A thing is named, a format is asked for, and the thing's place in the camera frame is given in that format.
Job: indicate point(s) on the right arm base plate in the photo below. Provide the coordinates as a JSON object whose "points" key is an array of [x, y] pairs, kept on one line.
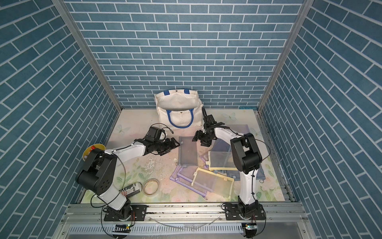
{"points": [[238, 211]]}

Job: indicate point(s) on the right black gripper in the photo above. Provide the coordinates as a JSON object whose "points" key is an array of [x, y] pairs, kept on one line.
{"points": [[198, 136]]}

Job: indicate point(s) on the white canvas tote bag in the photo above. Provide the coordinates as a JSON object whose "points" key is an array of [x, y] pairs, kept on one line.
{"points": [[179, 109]]}

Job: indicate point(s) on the blue mesh pouch right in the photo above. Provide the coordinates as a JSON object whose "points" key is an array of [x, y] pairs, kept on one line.
{"points": [[260, 175]]}

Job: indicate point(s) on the grey mesh pouch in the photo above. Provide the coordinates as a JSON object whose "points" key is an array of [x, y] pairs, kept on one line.
{"points": [[188, 155]]}

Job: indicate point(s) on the yellow trimmed mesh pouch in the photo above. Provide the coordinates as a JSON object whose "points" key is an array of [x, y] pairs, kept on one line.
{"points": [[220, 161], [216, 183]]}

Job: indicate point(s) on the purple trimmed mesh pouch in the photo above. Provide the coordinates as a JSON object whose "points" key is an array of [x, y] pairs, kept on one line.
{"points": [[184, 176], [219, 146]]}

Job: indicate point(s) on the clear tape roll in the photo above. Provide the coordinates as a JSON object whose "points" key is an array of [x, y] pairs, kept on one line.
{"points": [[151, 187]]}

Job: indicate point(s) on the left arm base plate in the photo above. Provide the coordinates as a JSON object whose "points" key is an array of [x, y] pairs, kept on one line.
{"points": [[130, 213]]}

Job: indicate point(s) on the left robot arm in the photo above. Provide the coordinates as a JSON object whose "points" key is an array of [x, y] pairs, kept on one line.
{"points": [[98, 170]]}

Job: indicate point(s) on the yellow cup with markers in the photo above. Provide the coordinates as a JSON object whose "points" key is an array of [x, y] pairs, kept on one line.
{"points": [[92, 147]]}

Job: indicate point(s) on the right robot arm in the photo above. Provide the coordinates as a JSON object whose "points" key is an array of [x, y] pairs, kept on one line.
{"points": [[246, 157]]}

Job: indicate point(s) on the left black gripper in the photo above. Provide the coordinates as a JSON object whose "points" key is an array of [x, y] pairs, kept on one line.
{"points": [[168, 147]]}

